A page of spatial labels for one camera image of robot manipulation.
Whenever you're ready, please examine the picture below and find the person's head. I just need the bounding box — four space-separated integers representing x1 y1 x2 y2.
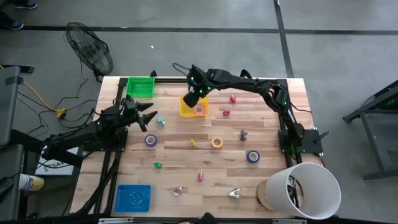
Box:
201 212 219 224

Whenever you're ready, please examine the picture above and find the orange tape roll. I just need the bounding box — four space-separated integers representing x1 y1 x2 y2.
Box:
210 136 224 149

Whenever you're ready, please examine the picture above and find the purple tape roll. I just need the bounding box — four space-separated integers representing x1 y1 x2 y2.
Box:
144 134 158 147

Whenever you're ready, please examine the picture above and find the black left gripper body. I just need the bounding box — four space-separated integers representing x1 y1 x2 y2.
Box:
119 95 148 133

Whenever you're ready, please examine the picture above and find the black clamp lever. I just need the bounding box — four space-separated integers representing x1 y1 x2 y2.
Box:
313 130 330 144

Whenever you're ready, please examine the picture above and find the black floor fan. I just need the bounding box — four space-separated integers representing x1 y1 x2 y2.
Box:
64 21 114 83

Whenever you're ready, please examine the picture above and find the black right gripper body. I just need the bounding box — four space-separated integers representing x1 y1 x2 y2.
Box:
186 64 219 97

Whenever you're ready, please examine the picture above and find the yellow and white spray can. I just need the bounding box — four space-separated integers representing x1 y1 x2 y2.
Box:
18 173 45 192

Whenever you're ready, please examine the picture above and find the round wooden lamp base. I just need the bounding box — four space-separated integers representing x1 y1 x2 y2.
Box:
256 179 277 212

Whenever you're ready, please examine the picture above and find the black floor cable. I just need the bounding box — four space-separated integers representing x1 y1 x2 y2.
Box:
15 58 100 130

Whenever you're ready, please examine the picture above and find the dark grey equipment case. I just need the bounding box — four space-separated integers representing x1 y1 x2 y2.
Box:
0 144 24 222
0 66 24 149

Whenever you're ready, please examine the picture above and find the yellow plastic basket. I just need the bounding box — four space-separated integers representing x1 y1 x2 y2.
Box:
179 95 210 118

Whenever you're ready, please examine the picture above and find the black side table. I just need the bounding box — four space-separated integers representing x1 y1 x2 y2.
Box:
342 79 398 182

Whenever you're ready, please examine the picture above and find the green plastic basket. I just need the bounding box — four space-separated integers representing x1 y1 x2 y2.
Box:
125 76 156 98

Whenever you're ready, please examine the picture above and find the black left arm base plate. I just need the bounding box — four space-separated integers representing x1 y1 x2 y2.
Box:
82 127 129 153

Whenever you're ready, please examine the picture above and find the yellow extension cord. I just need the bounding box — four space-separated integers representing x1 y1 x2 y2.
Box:
0 64 68 119

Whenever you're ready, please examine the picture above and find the black aluminium table frame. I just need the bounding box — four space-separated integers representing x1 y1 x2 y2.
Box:
73 77 304 218

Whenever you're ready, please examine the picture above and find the person's shoe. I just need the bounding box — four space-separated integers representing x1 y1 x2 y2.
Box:
14 0 39 9
0 11 24 30

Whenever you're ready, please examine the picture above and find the black support beam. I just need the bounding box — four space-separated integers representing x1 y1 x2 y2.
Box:
11 129 47 156

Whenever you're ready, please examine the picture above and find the blue plastic basket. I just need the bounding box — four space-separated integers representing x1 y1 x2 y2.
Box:
113 184 152 213

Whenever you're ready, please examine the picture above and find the blue tape roll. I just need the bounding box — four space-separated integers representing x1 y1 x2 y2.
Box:
246 150 261 164

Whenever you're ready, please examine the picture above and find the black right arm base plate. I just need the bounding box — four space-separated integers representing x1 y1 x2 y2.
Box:
278 128 324 155

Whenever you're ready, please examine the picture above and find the white printed sign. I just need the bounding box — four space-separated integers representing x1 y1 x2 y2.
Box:
34 145 80 176

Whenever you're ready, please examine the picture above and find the silver metal bracket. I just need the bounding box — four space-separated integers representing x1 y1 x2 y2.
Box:
98 217 135 224
272 218 308 224

